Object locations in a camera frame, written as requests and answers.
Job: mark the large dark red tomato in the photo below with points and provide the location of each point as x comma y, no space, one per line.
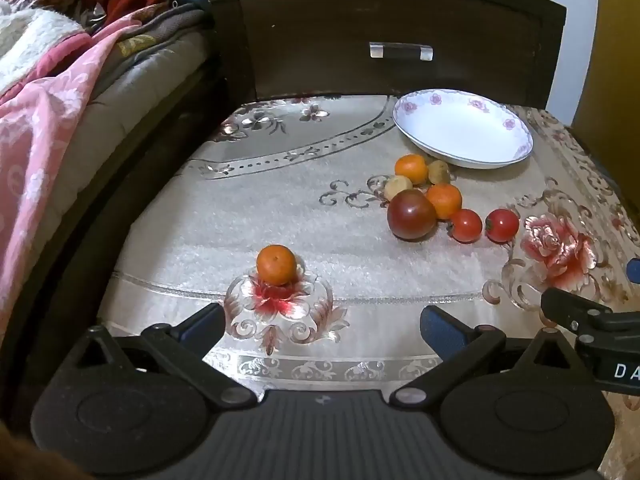
411,214

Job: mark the pink floral blanket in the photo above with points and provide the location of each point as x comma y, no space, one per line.
45,125

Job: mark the dark wooden bed frame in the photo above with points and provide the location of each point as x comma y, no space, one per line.
125,175

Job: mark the grey quilted mattress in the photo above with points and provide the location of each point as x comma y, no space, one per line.
125,85

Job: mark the small yellow-brown kiwi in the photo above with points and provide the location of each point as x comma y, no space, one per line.
440,172
396,186

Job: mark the white floral plate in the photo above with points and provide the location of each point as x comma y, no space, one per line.
460,125

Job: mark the orange tangerine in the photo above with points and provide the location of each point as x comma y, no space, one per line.
445,200
276,264
411,169

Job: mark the beige floral tablecloth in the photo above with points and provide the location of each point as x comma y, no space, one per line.
250,200

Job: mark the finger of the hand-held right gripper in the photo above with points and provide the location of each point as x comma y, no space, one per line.
565,305
634,270

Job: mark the dark wooden nightstand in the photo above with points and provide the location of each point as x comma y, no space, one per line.
310,50

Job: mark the brown wooden cabinet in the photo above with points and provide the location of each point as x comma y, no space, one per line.
615,35

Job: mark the red cherry tomato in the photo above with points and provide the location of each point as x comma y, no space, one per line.
466,225
502,225

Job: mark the white fleece blanket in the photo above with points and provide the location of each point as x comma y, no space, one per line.
30,40

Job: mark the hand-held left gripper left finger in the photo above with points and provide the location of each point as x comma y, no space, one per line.
202,329

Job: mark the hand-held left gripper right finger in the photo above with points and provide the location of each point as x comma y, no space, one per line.
442,329

